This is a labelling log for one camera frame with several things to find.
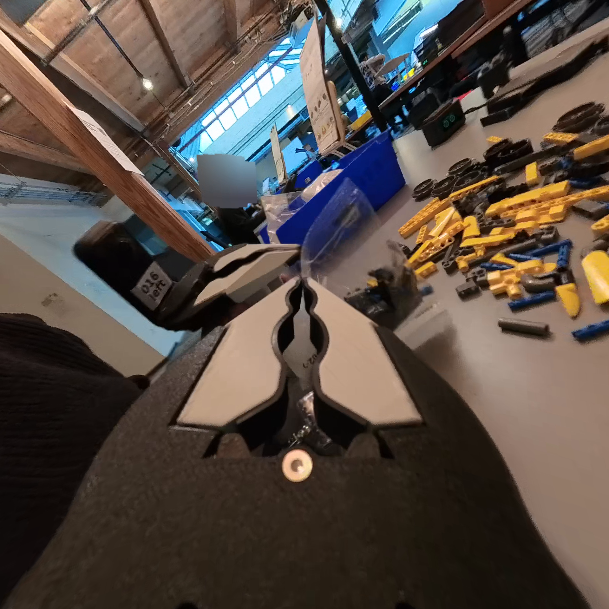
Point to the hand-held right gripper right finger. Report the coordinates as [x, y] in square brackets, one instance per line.
[361, 371]

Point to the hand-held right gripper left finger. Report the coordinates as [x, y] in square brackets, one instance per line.
[238, 371]

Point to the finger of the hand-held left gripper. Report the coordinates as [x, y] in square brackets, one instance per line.
[257, 251]
[252, 280]

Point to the clear plastic parts bag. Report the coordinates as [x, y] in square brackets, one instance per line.
[385, 295]

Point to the person's left forearm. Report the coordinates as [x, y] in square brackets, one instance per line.
[47, 404]

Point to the crumpled clear plastic bag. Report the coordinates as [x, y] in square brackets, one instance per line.
[280, 209]
[323, 185]

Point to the upright instruction booklet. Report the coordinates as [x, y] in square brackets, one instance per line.
[277, 152]
[318, 85]

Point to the white paper notice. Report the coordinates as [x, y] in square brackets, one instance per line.
[107, 140]

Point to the blue plastic bin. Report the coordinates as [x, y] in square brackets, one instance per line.
[376, 176]

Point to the cluster of black grey wheels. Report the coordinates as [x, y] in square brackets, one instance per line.
[428, 188]

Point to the black metal pole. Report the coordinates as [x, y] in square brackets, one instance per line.
[352, 66]

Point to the black device green lights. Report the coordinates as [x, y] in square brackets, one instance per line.
[442, 123]

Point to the pile of yellow building pieces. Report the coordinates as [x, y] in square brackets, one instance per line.
[523, 214]

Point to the small black device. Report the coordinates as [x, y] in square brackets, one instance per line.
[492, 76]

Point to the long wooden desk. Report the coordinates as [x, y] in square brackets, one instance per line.
[476, 33]

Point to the wooden support post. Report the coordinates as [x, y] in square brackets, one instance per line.
[119, 176]

